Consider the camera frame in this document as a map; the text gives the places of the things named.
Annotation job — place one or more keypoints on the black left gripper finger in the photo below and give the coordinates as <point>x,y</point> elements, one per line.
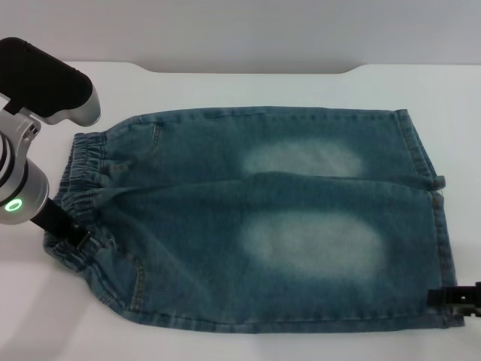
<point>83,240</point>

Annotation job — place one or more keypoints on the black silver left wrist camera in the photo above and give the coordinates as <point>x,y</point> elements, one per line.
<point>49,79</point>

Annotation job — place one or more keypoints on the blue denim shorts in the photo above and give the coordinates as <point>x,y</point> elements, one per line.
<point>225,225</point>

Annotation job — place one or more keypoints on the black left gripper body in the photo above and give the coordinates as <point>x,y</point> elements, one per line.
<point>52,220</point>

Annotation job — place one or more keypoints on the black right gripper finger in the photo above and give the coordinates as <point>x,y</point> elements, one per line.
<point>451,296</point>
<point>464,311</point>

